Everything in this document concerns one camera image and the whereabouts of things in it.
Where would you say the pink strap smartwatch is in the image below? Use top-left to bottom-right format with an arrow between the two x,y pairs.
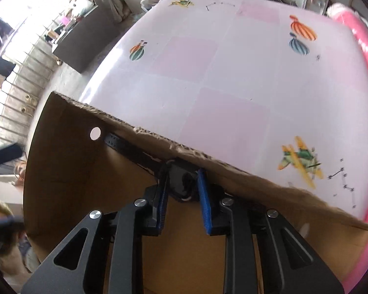
103,131 -> 203,203

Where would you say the brown cardboard box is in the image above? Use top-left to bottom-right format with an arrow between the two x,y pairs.
24,92 -> 368,293

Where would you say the dark grey cabinet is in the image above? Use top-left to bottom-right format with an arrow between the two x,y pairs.
52,6 -> 119,73

